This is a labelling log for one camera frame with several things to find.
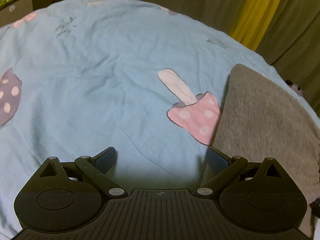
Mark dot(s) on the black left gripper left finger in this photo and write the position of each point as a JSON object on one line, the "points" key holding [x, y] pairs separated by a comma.
{"points": [[105, 160]]}

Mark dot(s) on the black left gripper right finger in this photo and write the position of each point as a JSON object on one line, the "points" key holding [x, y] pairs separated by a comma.
{"points": [[217, 160]]}

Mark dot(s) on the grey knit pants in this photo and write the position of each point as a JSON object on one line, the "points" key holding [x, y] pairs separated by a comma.
{"points": [[271, 188]]}

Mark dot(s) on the light blue mushroom bedsheet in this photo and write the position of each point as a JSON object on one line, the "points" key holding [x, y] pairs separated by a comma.
{"points": [[89, 81]]}

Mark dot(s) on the grey and yellow curtain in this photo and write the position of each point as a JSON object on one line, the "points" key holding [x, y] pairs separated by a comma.
{"points": [[284, 32]]}

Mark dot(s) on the dark bedside cabinet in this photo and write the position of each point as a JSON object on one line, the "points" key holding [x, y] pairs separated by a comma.
{"points": [[17, 2]]}

